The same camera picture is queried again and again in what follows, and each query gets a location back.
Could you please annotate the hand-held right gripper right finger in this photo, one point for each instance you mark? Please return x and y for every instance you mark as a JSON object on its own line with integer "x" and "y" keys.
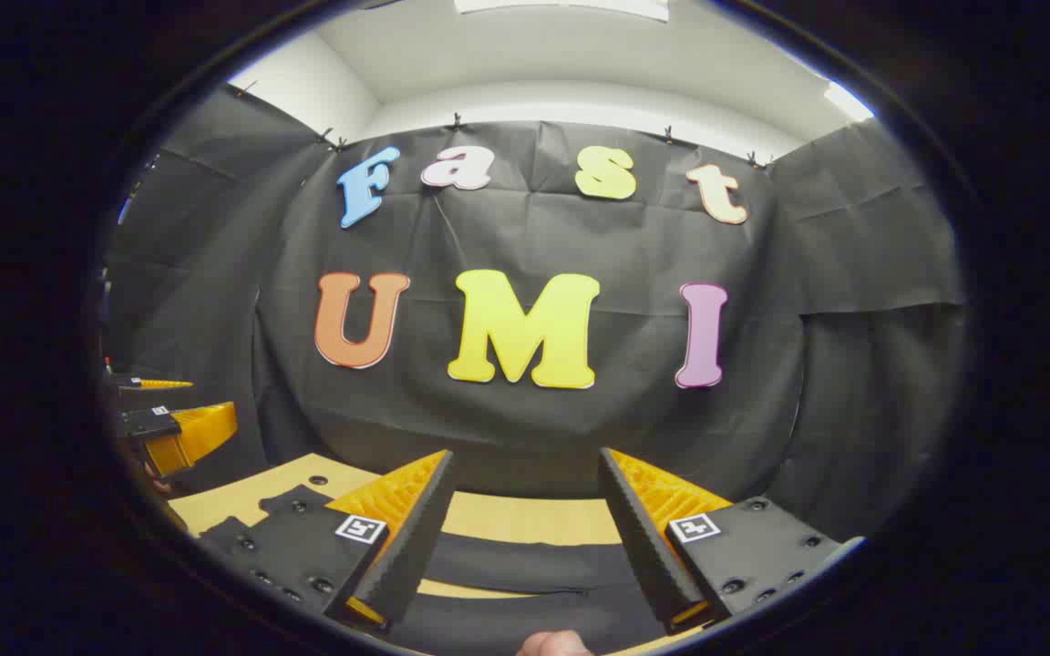
{"x": 639, "y": 547}

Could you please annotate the black jeans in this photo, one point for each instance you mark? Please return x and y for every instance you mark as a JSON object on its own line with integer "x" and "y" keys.
{"x": 525, "y": 560}

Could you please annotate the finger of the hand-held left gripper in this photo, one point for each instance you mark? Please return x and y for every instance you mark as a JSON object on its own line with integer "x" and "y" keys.
{"x": 188, "y": 433}
{"x": 147, "y": 384}

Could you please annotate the black backdrop cloth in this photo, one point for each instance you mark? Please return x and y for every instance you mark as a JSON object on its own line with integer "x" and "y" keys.
{"x": 534, "y": 419}

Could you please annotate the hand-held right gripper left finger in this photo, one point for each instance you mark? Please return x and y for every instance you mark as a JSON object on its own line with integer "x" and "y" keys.
{"x": 416, "y": 547}

